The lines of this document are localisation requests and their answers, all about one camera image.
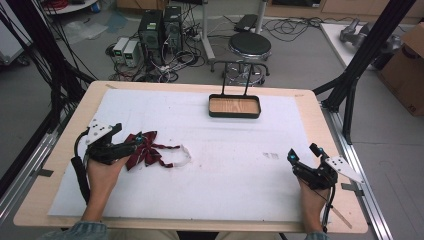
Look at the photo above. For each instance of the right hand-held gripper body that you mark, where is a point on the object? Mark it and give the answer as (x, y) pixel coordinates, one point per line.
(316, 176)

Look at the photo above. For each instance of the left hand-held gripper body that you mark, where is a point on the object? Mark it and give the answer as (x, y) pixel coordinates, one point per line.
(98, 130)

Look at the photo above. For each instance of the red striped bow tie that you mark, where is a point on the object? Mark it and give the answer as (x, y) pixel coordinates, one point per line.
(146, 153)

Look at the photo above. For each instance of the person's right hand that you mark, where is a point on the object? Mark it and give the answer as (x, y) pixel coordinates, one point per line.
(312, 201)

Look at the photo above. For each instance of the right denim sleeve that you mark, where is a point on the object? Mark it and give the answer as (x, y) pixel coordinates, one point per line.
(316, 236)

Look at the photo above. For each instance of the denim sleeve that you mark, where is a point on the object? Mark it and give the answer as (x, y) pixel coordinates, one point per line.
(78, 231)
(316, 236)

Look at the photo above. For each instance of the white power supply unit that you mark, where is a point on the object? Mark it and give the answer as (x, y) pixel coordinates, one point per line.
(119, 50)
(131, 53)

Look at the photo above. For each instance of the white table mat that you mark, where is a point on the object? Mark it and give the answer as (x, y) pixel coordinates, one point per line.
(206, 173)

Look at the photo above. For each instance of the black rack with wooden tray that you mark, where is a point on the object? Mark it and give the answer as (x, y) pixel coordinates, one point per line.
(235, 106)

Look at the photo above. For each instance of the black computer tower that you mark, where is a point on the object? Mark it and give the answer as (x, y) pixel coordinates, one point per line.
(173, 30)
(150, 33)

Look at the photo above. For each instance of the left denim sleeve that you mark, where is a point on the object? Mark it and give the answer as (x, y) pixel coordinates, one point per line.
(78, 231)

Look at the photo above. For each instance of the white floor board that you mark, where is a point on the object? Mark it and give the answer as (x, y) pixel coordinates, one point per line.
(333, 40)

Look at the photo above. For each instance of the brown cardboard box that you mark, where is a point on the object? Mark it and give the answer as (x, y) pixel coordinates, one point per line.
(405, 70)

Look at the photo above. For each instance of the black round stool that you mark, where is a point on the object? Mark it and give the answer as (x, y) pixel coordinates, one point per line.
(250, 45)

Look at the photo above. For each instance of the grey robot part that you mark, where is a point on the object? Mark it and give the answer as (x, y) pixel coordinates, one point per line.
(358, 33)

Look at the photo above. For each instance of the white round table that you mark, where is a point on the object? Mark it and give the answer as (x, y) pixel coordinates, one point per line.
(70, 6)

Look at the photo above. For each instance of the grey cabinet on wheels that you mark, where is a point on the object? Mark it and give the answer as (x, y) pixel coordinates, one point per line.
(11, 36)

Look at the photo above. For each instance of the grey desk leg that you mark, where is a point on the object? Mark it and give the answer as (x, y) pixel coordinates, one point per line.
(206, 36)

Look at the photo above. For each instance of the black flat device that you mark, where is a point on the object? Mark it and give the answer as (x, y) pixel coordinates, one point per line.
(246, 22)

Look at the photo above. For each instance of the aluminium rail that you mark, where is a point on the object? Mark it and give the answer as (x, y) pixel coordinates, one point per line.
(30, 166)
(361, 180)

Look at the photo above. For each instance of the black metal frame stand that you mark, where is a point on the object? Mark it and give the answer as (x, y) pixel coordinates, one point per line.
(370, 50)
(50, 60)

